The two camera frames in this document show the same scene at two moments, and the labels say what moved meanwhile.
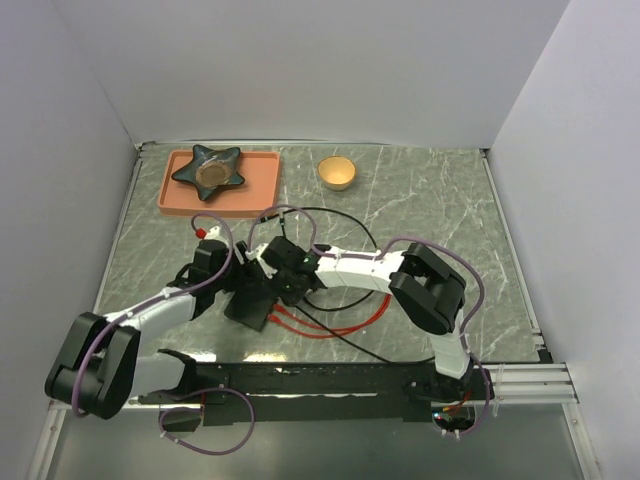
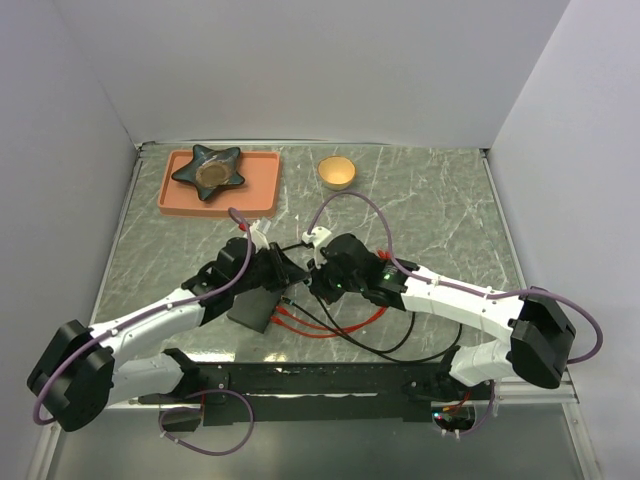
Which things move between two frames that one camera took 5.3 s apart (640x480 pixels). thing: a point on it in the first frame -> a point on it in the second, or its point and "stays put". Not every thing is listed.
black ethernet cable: (323, 307) -> (362, 344)
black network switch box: (251, 305) stays put
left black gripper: (248, 273) stays put
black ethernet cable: (358, 224) -> (342, 331)
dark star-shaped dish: (210, 170) stays put
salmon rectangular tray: (260, 172) stays put
